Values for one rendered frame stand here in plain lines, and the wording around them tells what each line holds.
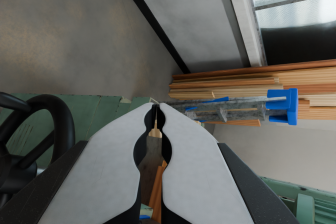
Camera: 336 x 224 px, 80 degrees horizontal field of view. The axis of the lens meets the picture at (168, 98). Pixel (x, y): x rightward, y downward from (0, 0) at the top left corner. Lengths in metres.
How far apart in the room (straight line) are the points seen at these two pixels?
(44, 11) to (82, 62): 0.34
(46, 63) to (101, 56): 0.37
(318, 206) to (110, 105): 0.49
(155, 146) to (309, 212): 0.32
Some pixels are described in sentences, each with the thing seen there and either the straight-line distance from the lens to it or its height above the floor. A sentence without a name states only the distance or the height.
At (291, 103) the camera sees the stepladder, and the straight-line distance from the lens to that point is 1.29.
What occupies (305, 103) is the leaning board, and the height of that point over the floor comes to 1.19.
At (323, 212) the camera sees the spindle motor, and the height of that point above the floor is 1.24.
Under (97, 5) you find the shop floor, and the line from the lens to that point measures 1.61.
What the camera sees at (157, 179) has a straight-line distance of 0.54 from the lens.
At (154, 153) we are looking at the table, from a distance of 0.52.
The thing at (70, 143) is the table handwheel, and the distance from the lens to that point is 0.33.
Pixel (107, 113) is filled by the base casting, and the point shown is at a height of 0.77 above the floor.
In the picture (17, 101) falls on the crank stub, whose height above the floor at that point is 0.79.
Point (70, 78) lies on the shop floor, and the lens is 1.39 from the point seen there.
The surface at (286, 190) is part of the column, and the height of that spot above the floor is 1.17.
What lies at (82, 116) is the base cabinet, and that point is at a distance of 0.66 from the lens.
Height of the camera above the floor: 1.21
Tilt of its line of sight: 35 degrees down
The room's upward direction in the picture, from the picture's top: 92 degrees clockwise
